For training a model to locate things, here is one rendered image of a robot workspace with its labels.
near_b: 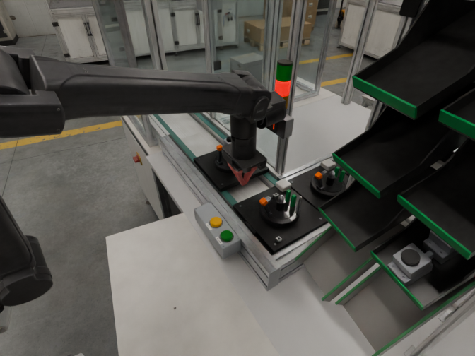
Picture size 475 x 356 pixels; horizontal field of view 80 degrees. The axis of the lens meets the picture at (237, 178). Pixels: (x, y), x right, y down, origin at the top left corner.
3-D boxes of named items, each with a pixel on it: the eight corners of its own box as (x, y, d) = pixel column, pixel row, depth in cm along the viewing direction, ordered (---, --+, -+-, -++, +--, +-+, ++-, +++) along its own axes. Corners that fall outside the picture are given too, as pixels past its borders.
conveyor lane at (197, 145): (273, 270, 95) (275, 252, 88) (173, 150, 149) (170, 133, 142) (332, 234, 106) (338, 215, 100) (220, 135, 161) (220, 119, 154)
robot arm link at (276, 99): (230, 74, 54) (256, 101, 51) (274, 61, 59) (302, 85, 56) (223, 121, 64) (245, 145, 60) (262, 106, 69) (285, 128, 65)
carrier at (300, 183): (329, 223, 99) (336, 197, 91) (284, 184, 114) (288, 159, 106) (372, 197, 109) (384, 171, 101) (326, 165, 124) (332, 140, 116)
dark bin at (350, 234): (355, 253, 61) (351, 238, 56) (319, 212, 71) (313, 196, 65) (463, 182, 61) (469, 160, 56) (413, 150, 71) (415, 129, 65)
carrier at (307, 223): (273, 255, 89) (276, 229, 81) (232, 208, 104) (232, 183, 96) (328, 223, 99) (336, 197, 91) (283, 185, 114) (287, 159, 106)
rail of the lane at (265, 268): (266, 291, 89) (269, 272, 82) (162, 154, 146) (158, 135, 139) (280, 282, 91) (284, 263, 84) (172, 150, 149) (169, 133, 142)
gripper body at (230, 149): (243, 144, 72) (243, 119, 67) (267, 165, 65) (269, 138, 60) (221, 152, 69) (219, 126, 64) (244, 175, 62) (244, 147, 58)
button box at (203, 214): (223, 260, 93) (223, 248, 89) (194, 219, 107) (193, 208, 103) (241, 250, 96) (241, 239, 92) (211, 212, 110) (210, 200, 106)
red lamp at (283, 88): (280, 97, 93) (282, 82, 90) (271, 92, 96) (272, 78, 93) (292, 94, 95) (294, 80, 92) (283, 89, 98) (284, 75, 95)
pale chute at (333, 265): (329, 301, 73) (321, 301, 70) (302, 261, 83) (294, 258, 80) (417, 229, 66) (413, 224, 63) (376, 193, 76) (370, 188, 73)
